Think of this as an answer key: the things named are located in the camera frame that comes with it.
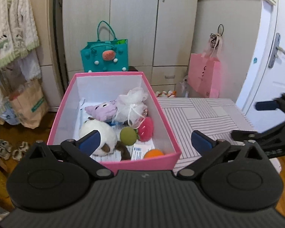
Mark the pink cardboard box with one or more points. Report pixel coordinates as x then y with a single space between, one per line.
102 87

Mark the green soft ball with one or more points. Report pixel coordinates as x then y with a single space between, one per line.
128 136

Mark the brown paper bag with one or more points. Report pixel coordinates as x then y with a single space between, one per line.
29 104

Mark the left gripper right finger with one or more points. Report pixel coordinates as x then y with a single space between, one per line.
211 152

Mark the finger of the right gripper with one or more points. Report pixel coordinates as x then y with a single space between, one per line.
266 105
241 136

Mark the pink paper gift bag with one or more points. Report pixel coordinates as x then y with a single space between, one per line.
204 72

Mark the fluffy slippers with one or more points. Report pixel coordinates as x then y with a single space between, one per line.
7 151

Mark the blue wet wipes pack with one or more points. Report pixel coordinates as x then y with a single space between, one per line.
81 113

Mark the teal felt tote bag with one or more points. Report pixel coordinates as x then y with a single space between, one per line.
105 56

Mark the orange soft ball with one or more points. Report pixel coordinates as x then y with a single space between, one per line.
153 153

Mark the purple plush toy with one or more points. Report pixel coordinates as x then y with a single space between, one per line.
102 112

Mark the black suitcase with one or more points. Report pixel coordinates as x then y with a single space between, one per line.
132 69

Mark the white wardrobe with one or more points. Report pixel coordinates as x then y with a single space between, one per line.
163 33

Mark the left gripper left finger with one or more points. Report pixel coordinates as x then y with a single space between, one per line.
79 152

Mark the wall hook with ties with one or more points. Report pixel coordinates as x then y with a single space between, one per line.
215 37

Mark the white brown plush cat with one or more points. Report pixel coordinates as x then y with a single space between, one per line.
97 138

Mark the colourful cartoon gift bag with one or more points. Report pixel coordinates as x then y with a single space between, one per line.
166 94

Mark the white door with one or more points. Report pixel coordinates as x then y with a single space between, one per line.
265 79

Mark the small tissue pack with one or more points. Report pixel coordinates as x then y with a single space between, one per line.
140 149

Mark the hanging cream green robe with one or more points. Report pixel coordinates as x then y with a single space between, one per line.
18 41

